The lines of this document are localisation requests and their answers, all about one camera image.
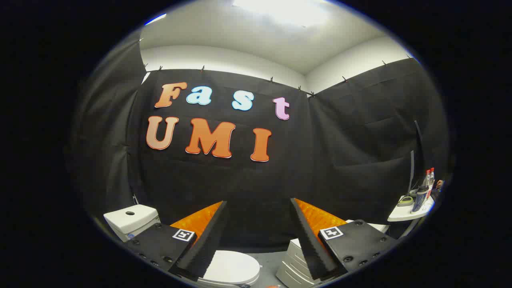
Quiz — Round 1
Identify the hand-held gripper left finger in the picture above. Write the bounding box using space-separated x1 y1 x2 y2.
126 201 228 280

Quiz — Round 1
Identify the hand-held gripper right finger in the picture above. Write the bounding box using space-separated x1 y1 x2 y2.
291 198 398 280

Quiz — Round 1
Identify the white toilet lid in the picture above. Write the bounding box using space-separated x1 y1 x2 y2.
198 250 261 287

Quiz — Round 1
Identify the white plastic drawer cabinet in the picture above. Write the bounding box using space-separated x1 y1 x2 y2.
276 219 389 288

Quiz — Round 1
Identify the black backdrop cloth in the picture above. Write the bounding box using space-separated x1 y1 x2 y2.
66 30 452 253

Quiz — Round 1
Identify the white side table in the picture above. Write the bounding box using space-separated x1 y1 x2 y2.
387 196 435 223

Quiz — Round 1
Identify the dark drink cup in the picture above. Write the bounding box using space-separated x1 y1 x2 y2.
412 186 429 213

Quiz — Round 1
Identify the thin black monitor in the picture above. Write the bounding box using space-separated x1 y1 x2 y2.
407 120 425 196

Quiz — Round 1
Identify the red-capped clear bottle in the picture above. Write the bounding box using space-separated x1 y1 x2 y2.
423 168 436 200

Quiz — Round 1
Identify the ceiling light panel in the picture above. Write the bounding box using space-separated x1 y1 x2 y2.
231 0 330 25

